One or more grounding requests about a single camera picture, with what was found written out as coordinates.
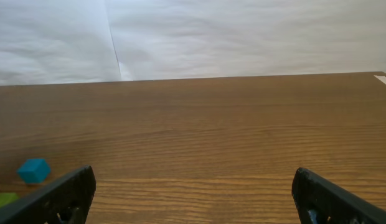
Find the blue cube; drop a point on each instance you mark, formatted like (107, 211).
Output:
(34, 171)

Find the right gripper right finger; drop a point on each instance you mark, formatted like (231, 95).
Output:
(330, 202)

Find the green cube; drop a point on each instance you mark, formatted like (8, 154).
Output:
(4, 199)

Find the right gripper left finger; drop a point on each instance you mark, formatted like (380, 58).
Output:
(56, 199)

